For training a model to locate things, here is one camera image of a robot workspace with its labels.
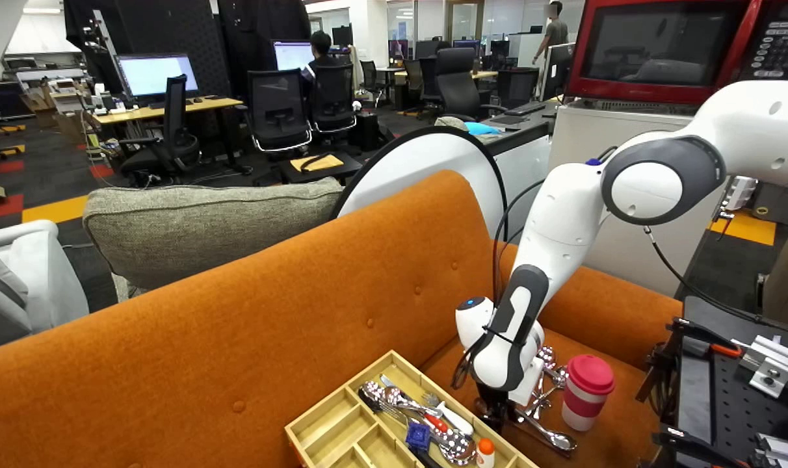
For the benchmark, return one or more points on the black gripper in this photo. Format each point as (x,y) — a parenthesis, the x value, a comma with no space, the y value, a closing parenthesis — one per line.
(494,400)

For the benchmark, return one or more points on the small lit computer monitor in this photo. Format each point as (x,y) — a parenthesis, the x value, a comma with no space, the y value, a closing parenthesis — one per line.
(290,54)

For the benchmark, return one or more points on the grey fabric cushion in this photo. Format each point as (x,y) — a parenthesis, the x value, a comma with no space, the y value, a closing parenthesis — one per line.
(201,225)

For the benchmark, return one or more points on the black office chair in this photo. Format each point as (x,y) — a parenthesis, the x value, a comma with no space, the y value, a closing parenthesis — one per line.
(455,78)
(331,91)
(279,106)
(174,131)

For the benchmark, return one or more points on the silver cutlery pile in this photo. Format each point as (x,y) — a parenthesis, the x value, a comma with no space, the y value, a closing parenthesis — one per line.
(389,399)

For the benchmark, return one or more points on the yellow flat box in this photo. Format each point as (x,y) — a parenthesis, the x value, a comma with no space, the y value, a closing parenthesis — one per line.
(316,161)

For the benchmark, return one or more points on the grey storage box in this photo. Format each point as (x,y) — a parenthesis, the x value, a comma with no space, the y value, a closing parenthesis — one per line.
(779,206)

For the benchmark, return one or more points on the silver metal bracket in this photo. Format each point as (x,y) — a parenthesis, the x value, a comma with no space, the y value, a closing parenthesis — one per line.
(770,368)

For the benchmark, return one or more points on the orange fabric sofa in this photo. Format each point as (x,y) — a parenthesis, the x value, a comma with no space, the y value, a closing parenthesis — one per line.
(238,327)

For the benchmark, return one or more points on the small white bottle orange cap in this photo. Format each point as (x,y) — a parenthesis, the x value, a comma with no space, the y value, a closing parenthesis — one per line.
(483,453)

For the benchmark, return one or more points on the black perforated mounting rig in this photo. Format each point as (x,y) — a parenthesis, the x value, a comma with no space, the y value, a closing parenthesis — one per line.
(720,405)

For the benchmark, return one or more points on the white cup with red lid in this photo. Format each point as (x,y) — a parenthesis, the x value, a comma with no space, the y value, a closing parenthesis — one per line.
(584,404)

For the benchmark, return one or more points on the silver metal spoon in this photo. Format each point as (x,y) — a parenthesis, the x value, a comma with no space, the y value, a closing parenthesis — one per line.
(548,392)
(547,357)
(563,442)

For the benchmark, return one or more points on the round white reflector black rim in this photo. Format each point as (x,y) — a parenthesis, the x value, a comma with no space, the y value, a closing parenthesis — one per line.
(409,164)

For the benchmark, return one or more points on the wooden cutlery tray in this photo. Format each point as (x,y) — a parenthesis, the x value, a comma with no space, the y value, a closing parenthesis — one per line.
(340,429)

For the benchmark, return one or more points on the red microwave oven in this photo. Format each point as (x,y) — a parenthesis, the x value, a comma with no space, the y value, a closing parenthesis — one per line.
(653,41)

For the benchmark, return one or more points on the large lit computer monitor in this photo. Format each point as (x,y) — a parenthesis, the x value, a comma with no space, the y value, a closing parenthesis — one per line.
(154,74)

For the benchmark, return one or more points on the wooden office desk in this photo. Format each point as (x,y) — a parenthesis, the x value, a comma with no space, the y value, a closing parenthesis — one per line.
(168,110)

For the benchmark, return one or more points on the standing person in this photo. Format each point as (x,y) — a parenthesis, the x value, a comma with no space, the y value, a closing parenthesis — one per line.
(552,28)

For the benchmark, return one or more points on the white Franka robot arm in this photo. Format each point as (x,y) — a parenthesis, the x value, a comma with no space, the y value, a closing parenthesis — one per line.
(575,217)

